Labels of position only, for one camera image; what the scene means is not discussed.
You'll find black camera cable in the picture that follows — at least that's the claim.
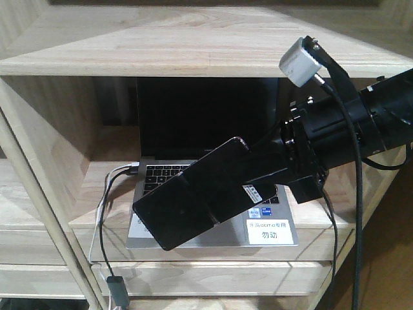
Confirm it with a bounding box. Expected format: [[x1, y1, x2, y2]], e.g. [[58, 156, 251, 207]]
[[308, 36, 413, 310]]

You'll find black right laptop cable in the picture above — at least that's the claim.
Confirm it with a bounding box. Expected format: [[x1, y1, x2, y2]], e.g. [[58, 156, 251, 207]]
[[321, 190, 339, 304]]

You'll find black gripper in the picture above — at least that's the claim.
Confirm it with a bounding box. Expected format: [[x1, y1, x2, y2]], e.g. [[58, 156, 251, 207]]
[[248, 95, 372, 205]]

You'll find light wooden shelf unit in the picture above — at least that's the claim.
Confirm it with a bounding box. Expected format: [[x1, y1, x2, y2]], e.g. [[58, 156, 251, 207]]
[[1, 1, 412, 309]]

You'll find black left laptop cable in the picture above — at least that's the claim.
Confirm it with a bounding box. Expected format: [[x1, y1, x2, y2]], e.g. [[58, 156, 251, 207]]
[[98, 168, 140, 278]]

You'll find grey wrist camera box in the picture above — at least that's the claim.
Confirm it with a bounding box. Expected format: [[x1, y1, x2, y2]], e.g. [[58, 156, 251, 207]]
[[279, 37, 321, 87]]

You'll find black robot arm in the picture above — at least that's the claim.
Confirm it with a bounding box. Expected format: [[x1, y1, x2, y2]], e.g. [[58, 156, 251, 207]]
[[244, 70, 412, 203]]

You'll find grey cable adapter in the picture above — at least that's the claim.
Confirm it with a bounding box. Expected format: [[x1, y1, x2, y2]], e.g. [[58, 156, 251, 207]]
[[106, 276, 130, 309]]

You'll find black smartphone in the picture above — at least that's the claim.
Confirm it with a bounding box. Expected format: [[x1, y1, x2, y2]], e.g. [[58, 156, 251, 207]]
[[132, 137, 277, 251]]

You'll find white laptop cable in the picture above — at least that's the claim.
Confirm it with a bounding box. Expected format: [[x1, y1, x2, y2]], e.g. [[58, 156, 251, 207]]
[[88, 162, 140, 310]]

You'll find black laptop cable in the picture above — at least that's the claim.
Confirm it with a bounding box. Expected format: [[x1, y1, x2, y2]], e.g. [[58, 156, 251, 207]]
[[321, 190, 339, 304], [98, 168, 140, 278]]

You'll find silver laptop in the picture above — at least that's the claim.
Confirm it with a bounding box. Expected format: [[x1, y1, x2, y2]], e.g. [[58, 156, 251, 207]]
[[126, 77, 298, 249]]

